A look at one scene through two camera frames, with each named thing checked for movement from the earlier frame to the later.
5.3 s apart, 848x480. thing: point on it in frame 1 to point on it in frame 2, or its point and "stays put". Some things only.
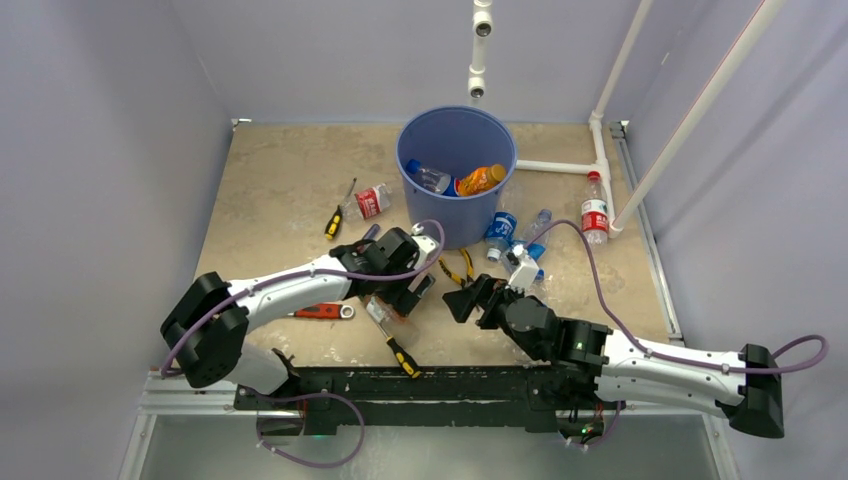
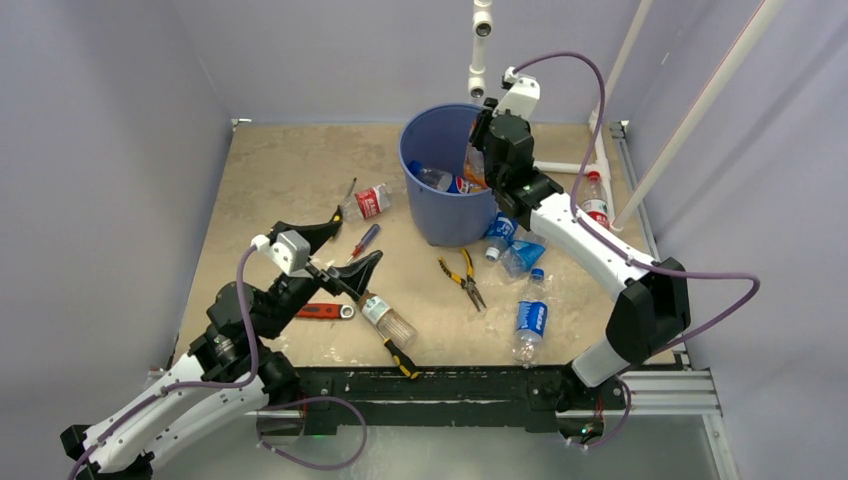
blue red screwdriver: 373,232 stays put
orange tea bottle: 399,327 to 474,167
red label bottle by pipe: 594,211 stays put
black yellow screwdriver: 334,222 stays put
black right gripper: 488,288 to 483,122
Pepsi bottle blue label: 436,181 stays put
